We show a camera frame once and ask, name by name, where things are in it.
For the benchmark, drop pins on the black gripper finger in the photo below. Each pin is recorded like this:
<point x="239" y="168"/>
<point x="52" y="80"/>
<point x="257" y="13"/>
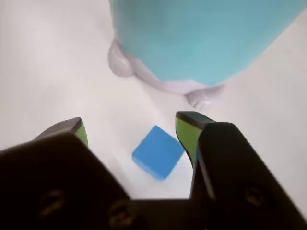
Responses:
<point x="235" y="172"/>
<point x="52" y="182"/>

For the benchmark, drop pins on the blue lego block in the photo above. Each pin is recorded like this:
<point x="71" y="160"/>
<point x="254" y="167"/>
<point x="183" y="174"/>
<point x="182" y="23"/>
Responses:
<point x="157" y="152"/>

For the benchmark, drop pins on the teal whale-shaped bin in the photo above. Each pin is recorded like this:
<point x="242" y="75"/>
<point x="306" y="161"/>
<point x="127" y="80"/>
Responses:
<point x="196" y="40"/>

